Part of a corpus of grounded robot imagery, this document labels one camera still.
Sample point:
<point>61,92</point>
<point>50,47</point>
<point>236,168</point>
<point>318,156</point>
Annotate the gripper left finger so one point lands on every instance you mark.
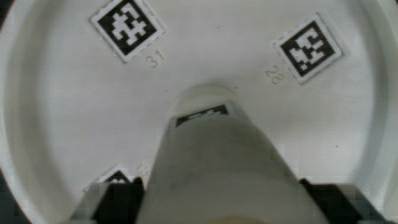
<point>110,203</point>

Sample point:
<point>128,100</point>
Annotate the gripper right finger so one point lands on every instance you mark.
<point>343,203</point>

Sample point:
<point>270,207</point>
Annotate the white cylindrical table leg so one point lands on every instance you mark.
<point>220,182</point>

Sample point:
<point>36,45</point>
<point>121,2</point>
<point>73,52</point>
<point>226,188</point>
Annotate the white round table top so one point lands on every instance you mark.
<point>101,58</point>

